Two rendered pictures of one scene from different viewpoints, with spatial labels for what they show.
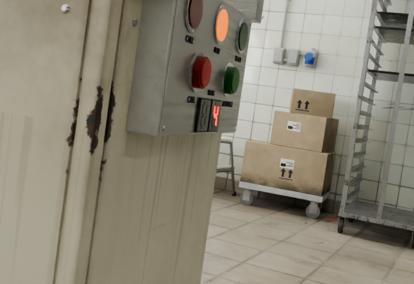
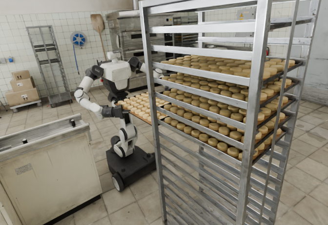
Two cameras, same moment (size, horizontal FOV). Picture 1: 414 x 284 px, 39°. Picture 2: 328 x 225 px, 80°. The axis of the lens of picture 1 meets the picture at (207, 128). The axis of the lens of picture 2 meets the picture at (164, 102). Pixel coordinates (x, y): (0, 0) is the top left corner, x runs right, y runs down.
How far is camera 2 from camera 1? 172 cm
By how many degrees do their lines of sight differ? 55
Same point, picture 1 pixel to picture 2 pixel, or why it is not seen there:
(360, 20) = (22, 43)
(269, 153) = (16, 95)
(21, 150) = (84, 149)
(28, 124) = (84, 147)
